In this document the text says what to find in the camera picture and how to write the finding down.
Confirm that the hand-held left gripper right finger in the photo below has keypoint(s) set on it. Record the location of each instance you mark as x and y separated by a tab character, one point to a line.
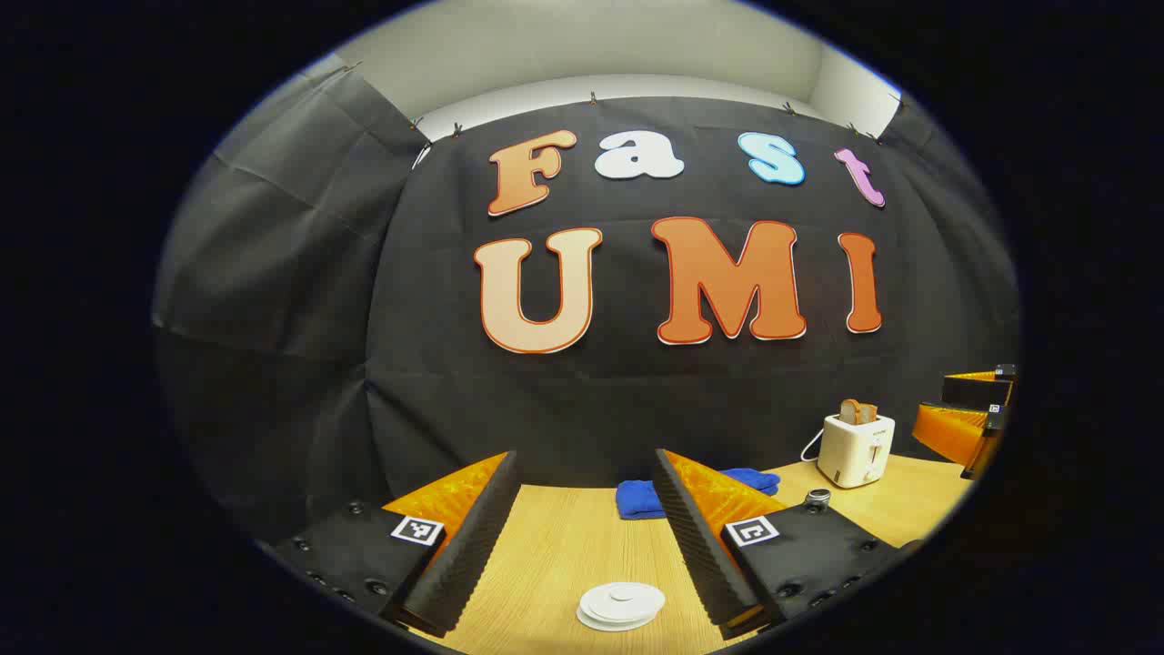
696	546

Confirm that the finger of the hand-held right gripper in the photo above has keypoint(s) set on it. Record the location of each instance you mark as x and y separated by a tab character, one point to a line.
950	432
978	391

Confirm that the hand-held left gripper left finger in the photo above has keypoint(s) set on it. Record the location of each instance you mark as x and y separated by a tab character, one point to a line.
473	537

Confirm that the silver water bottle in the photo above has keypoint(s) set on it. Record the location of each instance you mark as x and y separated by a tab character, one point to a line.
817	499

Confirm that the blue towel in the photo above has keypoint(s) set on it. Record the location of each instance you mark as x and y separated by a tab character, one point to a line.
637	498

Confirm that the bread slice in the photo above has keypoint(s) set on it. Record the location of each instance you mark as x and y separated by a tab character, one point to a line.
857	411

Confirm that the white toaster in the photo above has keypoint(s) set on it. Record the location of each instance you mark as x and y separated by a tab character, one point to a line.
855	450

